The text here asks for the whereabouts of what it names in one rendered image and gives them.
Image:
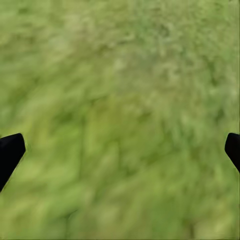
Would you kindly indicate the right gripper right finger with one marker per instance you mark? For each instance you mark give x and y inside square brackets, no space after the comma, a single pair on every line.
[232,149]

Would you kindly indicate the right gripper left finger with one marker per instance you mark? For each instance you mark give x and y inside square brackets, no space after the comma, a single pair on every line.
[12,148]

